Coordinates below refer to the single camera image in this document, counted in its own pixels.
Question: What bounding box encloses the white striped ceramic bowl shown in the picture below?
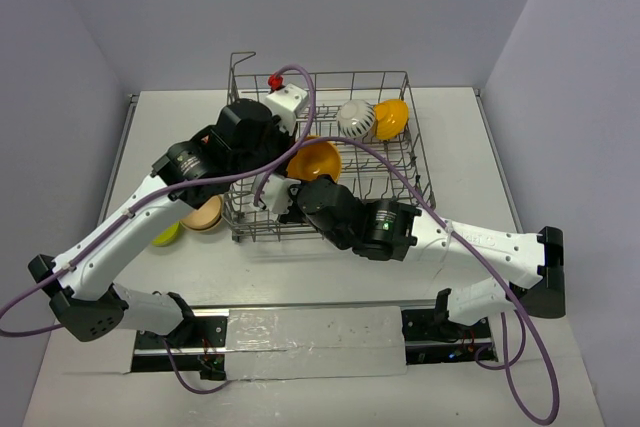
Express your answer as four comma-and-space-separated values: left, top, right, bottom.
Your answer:
336, 99, 376, 139

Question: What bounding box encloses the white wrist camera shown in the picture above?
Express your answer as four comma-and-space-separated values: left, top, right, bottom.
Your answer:
263, 84, 309, 135
253, 173, 300, 215

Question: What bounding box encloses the large orange plastic bowl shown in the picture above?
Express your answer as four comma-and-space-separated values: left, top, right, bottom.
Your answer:
374, 99, 409, 141

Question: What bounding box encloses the small orange plastic bowl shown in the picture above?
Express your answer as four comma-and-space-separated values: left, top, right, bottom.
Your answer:
286, 141, 342, 182

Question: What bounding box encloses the lime green plastic bowl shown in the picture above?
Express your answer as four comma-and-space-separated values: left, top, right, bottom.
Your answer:
151, 222, 182, 247

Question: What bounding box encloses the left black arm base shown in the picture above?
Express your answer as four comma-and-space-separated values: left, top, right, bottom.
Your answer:
130, 308, 229, 381

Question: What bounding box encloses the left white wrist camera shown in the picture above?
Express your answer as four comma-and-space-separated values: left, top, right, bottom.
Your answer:
263, 84, 309, 135

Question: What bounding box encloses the tan ceramic bowl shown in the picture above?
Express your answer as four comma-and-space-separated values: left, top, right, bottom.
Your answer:
180, 195, 223, 232

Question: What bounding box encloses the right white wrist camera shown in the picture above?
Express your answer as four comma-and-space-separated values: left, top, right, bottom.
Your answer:
253, 173, 300, 215

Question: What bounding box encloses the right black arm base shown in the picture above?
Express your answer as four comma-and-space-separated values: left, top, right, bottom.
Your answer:
400, 305, 497, 366

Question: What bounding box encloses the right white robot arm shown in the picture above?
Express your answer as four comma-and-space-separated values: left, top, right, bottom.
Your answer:
263, 175, 566, 338

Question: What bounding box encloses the clear plastic tape sheet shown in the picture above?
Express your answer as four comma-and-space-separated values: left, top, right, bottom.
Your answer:
224, 306, 407, 380

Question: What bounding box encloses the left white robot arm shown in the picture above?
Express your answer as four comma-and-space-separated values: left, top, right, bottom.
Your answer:
29, 94, 308, 346

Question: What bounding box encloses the grey wire dish rack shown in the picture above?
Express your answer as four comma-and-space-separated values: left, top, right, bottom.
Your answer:
222, 70, 436, 243

